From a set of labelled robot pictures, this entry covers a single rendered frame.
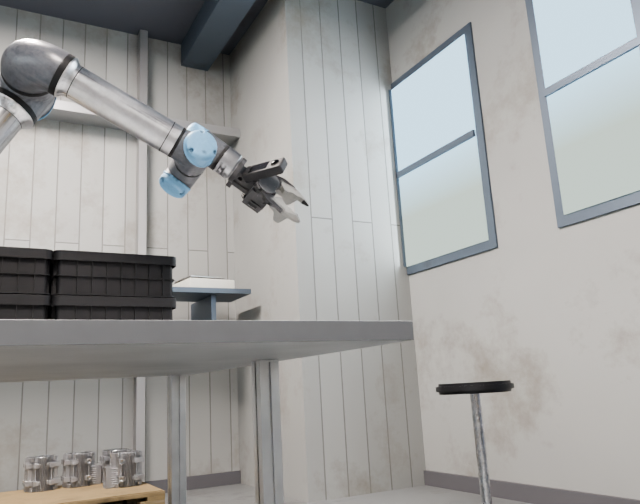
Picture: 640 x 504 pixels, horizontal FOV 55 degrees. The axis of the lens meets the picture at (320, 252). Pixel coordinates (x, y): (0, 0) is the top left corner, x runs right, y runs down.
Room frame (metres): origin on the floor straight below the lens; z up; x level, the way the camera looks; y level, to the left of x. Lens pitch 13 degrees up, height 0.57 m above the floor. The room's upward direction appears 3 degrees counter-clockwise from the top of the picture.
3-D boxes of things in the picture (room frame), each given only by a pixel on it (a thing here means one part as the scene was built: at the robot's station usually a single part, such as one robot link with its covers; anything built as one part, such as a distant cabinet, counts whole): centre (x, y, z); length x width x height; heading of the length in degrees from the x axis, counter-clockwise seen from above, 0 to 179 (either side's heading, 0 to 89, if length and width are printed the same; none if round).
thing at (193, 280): (3.81, 0.74, 1.24); 0.33 x 0.31 x 0.08; 119
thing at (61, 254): (1.67, 0.60, 0.92); 0.40 x 0.30 x 0.02; 30
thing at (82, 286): (1.67, 0.60, 0.87); 0.40 x 0.30 x 0.11; 30
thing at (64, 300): (1.67, 0.60, 0.76); 0.40 x 0.30 x 0.12; 30
